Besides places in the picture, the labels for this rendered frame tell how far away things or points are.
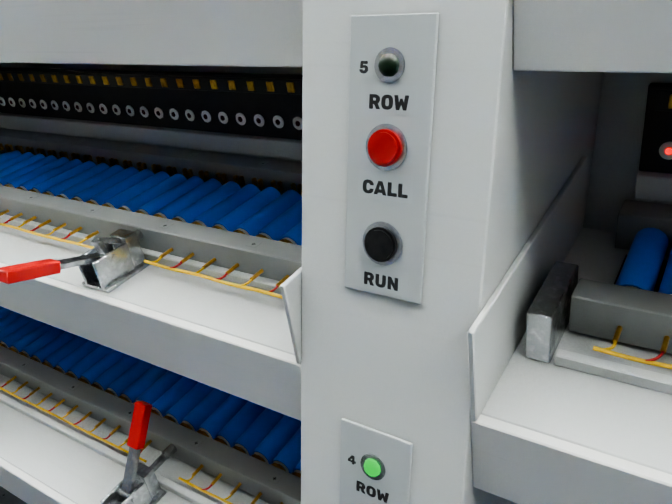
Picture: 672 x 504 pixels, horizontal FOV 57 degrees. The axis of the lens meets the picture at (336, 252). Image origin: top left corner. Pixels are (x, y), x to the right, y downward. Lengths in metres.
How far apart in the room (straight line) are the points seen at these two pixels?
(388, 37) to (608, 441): 0.19
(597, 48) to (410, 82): 0.07
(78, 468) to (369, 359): 0.36
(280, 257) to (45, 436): 0.35
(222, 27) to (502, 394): 0.23
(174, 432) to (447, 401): 0.32
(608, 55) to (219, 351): 0.25
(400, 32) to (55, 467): 0.48
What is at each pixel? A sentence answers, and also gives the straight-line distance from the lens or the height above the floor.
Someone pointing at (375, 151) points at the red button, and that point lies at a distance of 0.27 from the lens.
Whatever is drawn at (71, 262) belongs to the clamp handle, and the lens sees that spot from 0.44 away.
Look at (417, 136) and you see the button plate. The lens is 0.27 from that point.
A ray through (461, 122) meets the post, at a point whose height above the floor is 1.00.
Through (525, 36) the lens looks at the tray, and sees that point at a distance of 0.26.
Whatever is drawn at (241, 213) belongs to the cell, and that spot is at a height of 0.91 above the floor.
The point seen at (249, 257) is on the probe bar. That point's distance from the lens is 0.40.
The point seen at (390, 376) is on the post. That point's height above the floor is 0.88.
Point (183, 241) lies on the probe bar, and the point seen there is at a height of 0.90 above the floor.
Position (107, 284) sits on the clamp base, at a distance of 0.45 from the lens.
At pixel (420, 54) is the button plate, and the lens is 0.26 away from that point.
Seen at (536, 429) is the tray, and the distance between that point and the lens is 0.29.
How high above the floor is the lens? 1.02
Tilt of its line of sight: 16 degrees down
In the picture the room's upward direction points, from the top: 1 degrees clockwise
